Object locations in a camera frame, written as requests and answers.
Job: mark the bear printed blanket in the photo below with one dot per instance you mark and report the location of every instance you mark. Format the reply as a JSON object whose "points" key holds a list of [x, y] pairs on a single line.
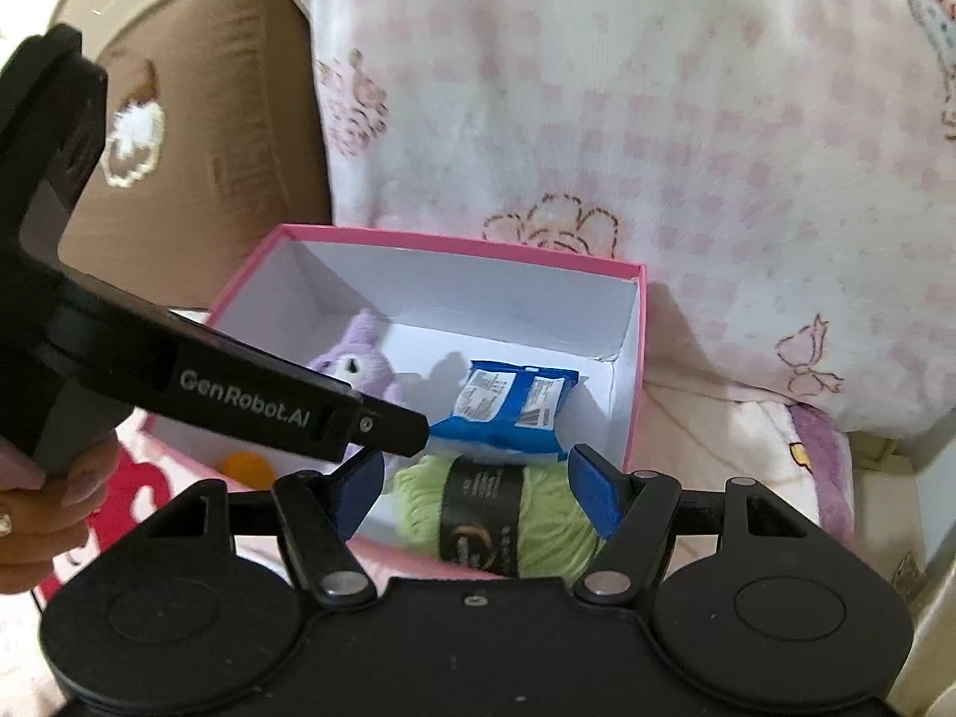
{"points": [[709, 448]]}

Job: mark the green yarn ball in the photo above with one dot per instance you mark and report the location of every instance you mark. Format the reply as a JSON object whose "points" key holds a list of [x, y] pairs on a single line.
{"points": [[418, 500]]}

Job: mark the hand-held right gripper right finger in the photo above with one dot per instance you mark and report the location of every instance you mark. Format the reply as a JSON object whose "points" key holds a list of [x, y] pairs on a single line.
{"points": [[596, 494]]}

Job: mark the purple plush toy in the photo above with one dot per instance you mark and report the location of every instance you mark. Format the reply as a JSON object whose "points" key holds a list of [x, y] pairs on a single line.
{"points": [[366, 362]]}

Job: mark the orange makeup sponge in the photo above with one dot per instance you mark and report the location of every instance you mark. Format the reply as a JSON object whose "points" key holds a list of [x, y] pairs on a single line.
{"points": [[250, 469]]}

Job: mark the pink cardboard box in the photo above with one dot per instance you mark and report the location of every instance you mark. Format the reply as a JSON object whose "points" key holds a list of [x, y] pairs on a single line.
{"points": [[508, 299]]}

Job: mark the pink checked pillow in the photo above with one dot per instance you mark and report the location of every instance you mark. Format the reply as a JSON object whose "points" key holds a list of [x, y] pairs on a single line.
{"points": [[635, 112]]}

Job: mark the brown pillow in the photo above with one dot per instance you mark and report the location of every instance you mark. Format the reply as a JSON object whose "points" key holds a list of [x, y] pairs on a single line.
{"points": [[224, 127]]}

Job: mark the blue wipes packet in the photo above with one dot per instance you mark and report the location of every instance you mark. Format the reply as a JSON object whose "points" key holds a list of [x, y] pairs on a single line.
{"points": [[508, 437]]}

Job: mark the beige mattress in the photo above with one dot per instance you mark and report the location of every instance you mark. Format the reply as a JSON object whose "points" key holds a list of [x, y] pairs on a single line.
{"points": [[904, 493]]}

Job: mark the person's left hand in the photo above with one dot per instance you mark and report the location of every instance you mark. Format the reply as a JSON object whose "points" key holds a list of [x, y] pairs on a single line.
{"points": [[45, 523]]}

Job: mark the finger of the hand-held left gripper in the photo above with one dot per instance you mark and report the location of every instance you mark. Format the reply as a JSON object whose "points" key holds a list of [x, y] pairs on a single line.
{"points": [[396, 429]]}

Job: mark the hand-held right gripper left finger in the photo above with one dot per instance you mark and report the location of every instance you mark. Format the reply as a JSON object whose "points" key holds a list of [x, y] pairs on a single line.
{"points": [[360, 491]]}

